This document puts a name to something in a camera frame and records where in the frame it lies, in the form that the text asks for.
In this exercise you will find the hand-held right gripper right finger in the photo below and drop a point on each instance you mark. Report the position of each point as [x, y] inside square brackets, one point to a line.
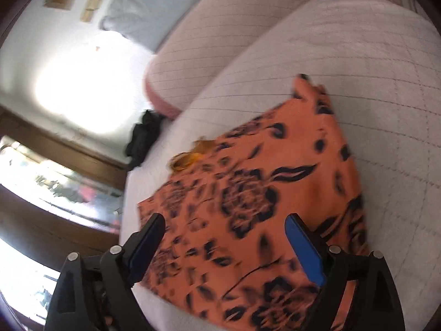
[306, 248]

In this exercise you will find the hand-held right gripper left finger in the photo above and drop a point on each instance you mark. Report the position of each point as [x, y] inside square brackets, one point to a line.
[139, 248]

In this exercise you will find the orange floral long-sleeve shirt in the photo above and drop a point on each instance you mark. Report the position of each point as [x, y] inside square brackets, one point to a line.
[268, 186]

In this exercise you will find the wooden stained glass door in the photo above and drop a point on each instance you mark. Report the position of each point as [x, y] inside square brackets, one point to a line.
[51, 193]

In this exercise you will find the black garment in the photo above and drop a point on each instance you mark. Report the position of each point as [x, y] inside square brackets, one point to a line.
[143, 138]

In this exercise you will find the pink quilted bolster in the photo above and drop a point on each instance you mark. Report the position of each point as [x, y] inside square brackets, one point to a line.
[213, 48]

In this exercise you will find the grey pillow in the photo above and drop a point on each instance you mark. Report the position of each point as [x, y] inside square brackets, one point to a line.
[151, 10]

